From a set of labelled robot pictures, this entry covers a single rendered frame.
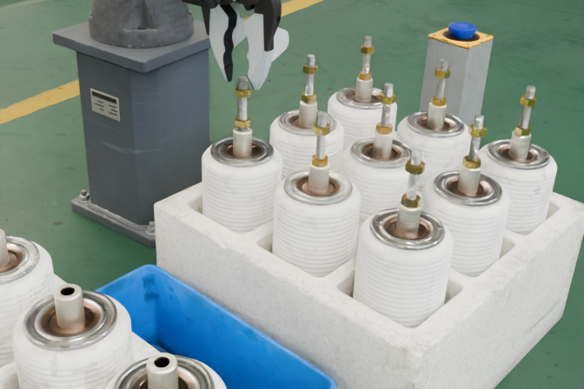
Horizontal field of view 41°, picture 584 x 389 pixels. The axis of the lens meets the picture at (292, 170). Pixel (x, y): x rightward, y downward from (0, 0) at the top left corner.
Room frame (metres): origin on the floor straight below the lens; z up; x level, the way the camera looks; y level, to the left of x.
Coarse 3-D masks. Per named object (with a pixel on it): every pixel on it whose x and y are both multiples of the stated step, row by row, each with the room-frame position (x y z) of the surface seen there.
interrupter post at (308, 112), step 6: (300, 102) 0.91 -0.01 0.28; (300, 108) 0.90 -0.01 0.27; (306, 108) 0.90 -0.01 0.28; (312, 108) 0.90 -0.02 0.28; (300, 114) 0.90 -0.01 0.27; (306, 114) 0.90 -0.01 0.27; (312, 114) 0.90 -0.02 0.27; (300, 120) 0.90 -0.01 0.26; (306, 120) 0.90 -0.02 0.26; (312, 120) 0.90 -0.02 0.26; (306, 126) 0.90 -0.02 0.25; (312, 126) 0.90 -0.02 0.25
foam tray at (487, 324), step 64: (192, 192) 0.84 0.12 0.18; (192, 256) 0.76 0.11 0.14; (256, 256) 0.71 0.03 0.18; (512, 256) 0.73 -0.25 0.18; (576, 256) 0.85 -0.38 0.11; (256, 320) 0.69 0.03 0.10; (320, 320) 0.63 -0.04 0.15; (384, 320) 0.61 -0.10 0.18; (448, 320) 0.61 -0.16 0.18; (512, 320) 0.71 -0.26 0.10; (384, 384) 0.58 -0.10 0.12; (448, 384) 0.61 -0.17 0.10
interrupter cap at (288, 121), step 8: (288, 112) 0.93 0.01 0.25; (296, 112) 0.94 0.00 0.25; (280, 120) 0.91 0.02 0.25; (288, 120) 0.91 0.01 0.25; (296, 120) 0.92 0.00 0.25; (328, 120) 0.92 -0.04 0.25; (288, 128) 0.88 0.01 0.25; (296, 128) 0.89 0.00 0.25; (304, 128) 0.89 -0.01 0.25; (312, 128) 0.89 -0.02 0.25
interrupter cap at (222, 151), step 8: (232, 136) 0.85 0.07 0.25; (216, 144) 0.83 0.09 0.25; (224, 144) 0.83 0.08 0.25; (232, 144) 0.83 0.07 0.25; (256, 144) 0.84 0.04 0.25; (264, 144) 0.84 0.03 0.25; (216, 152) 0.81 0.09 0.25; (224, 152) 0.81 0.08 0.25; (232, 152) 0.82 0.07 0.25; (256, 152) 0.82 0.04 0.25; (264, 152) 0.82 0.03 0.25; (272, 152) 0.81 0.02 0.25; (216, 160) 0.79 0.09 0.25; (224, 160) 0.79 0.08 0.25; (232, 160) 0.79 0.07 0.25; (240, 160) 0.79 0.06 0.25; (248, 160) 0.79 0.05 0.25; (256, 160) 0.80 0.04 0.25; (264, 160) 0.79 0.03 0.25
